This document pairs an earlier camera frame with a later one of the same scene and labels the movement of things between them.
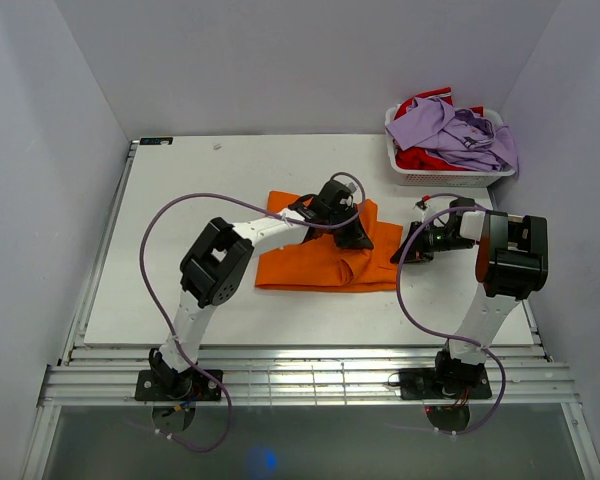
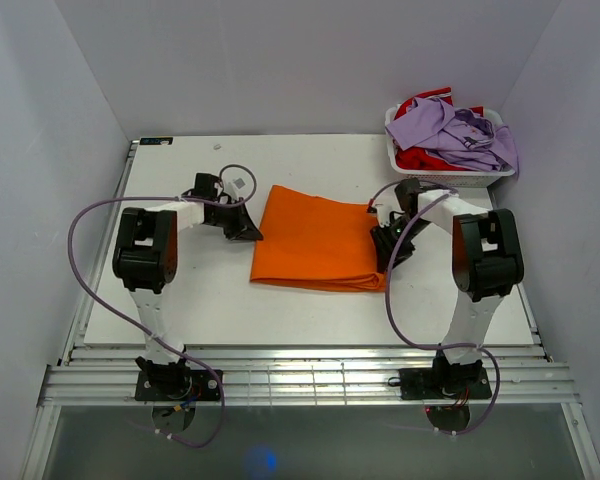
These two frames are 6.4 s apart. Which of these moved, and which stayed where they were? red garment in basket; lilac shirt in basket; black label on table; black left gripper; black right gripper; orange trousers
Moved: black left gripper; black right gripper
Stayed: black label on table; orange trousers; red garment in basket; lilac shirt in basket
